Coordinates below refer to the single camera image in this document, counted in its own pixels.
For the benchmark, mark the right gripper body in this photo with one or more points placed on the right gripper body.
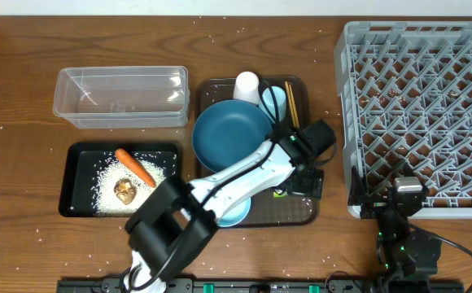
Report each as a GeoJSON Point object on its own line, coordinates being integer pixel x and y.
{"type": "Point", "coordinates": [378, 203]}

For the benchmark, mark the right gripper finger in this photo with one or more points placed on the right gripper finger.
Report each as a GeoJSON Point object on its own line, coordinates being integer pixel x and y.
{"type": "Point", "coordinates": [408, 172]}
{"type": "Point", "coordinates": [358, 196]}

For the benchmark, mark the silver foil snack wrapper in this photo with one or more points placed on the silver foil snack wrapper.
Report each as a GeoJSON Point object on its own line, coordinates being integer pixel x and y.
{"type": "Point", "coordinates": [280, 194]}

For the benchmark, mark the light blue bowl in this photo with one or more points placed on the light blue bowl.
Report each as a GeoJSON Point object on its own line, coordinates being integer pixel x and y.
{"type": "Point", "coordinates": [235, 215]}

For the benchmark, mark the dark blue plate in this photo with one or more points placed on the dark blue plate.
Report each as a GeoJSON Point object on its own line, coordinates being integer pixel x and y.
{"type": "Point", "coordinates": [227, 132]}

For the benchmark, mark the brown food piece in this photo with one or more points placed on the brown food piece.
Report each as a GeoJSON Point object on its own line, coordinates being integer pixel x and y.
{"type": "Point", "coordinates": [125, 191]}

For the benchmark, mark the orange carrot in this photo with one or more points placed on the orange carrot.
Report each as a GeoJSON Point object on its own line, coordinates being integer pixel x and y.
{"type": "Point", "coordinates": [135, 167]}

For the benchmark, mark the pile of rice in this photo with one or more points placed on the pile of rice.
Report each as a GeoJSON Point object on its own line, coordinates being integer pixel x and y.
{"type": "Point", "coordinates": [105, 201]}

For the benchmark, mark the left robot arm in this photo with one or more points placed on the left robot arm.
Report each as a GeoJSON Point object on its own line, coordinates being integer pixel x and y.
{"type": "Point", "coordinates": [177, 221]}

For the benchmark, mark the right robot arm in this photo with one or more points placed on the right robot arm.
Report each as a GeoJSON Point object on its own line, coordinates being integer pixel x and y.
{"type": "Point", "coordinates": [409, 256]}

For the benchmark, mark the grey dishwasher rack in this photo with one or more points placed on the grey dishwasher rack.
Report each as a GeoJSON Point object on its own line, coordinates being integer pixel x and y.
{"type": "Point", "coordinates": [406, 92]}

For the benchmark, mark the black waste tray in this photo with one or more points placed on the black waste tray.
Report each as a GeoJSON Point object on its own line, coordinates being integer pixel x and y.
{"type": "Point", "coordinates": [86, 163]}

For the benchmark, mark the dark brown serving tray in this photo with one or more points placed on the dark brown serving tray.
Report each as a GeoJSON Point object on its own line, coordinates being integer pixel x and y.
{"type": "Point", "coordinates": [266, 210]}

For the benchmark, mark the light blue plastic cup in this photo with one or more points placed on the light blue plastic cup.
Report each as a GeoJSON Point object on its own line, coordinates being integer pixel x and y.
{"type": "Point", "coordinates": [267, 107]}

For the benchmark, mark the wooden chopstick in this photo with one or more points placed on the wooden chopstick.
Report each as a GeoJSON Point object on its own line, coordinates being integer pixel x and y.
{"type": "Point", "coordinates": [294, 106]}
{"type": "Point", "coordinates": [289, 103]}

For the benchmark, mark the pink plastic cup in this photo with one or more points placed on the pink plastic cup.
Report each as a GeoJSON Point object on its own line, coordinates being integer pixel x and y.
{"type": "Point", "coordinates": [246, 88]}

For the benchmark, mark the clear plastic bin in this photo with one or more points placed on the clear plastic bin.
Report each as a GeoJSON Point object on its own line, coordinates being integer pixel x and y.
{"type": "Point", "coordinates": [123, 97]}

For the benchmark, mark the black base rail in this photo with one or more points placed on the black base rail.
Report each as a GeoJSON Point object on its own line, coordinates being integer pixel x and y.
{"type": "Point", "coordinates": [186, 285]}

